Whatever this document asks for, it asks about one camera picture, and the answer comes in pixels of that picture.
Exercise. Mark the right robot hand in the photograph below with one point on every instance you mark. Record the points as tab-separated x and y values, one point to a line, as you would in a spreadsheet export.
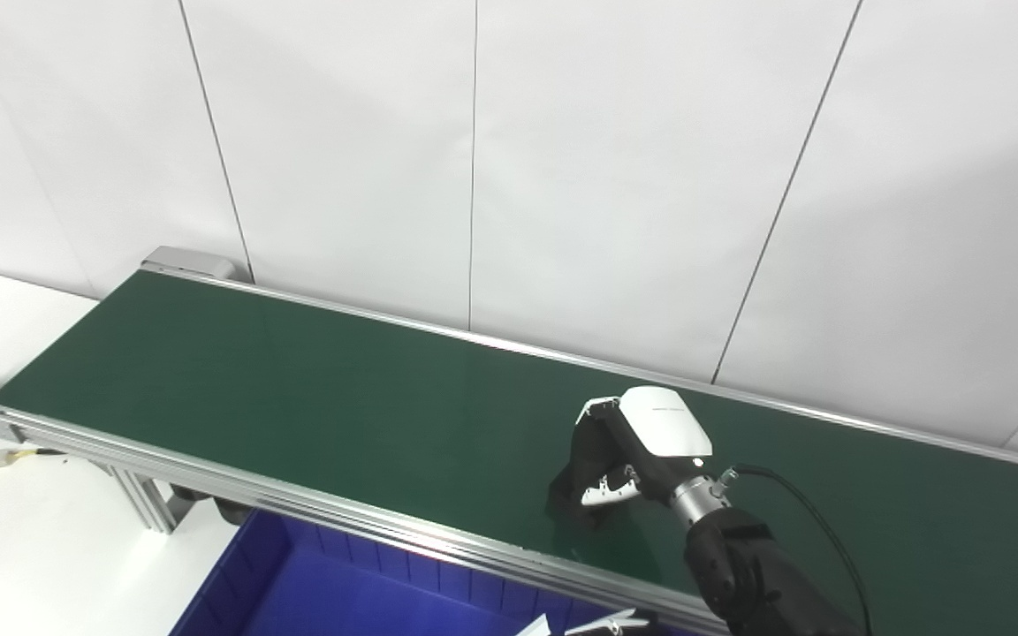
664	424

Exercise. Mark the black roller under conveyor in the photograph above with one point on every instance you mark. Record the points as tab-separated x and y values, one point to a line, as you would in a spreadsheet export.
231	510

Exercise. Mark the aluminium conveyor leg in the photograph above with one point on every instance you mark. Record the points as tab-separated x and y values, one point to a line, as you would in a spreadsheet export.
142	499

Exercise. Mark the green conveyor belt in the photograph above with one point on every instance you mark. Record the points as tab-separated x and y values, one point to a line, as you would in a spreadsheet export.
341	397
297	512

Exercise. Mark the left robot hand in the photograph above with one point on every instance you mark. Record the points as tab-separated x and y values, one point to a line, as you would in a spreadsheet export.
606	625

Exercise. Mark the blue plastic bin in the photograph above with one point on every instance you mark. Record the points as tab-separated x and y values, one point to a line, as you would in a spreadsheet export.
323	592

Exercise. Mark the black block with cylinder part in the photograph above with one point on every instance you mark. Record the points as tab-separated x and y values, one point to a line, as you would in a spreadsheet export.
560	502

